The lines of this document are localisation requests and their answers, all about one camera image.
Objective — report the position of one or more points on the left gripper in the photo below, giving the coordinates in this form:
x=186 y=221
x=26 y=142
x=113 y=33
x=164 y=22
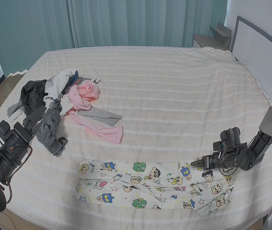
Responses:
x=16 y=147

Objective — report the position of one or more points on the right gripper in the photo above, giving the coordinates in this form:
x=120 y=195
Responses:
x=212 y=162

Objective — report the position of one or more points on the white printed pyjama top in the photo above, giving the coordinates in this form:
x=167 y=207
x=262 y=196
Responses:
x=138 y=183

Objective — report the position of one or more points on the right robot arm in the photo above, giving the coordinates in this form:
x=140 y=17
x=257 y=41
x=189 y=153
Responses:
x=258 y=150

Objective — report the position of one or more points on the pile of clothes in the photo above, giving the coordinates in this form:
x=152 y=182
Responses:
x=59 y=80

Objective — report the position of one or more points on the dark grey garment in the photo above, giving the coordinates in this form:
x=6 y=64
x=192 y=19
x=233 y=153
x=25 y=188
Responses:
x=49 y=133

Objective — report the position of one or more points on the black garment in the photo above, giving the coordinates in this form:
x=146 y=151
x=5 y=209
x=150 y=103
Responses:
x=33 y=94

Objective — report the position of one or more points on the pink garment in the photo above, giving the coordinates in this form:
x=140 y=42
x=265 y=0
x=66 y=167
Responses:
x=85 y=92

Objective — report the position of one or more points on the light grey garment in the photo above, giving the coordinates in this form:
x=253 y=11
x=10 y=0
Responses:
x=97 y=115

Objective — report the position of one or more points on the blue-green curtain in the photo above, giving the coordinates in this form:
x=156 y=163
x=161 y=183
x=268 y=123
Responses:
x=145 y=13
x=30 y=27

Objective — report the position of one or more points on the bed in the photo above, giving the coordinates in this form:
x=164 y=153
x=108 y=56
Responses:
x=162 y=75

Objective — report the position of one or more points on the grey bedside table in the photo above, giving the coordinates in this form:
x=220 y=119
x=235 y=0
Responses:
x=207 y=41

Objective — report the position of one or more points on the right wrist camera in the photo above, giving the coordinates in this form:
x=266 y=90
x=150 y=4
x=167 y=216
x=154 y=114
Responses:
x=217 y=146

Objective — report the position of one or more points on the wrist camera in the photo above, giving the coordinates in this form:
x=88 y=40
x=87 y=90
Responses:
x=3 y=128
x=217 y=146

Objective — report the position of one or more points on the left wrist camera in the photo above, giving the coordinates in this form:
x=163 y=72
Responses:
x=3 y=128

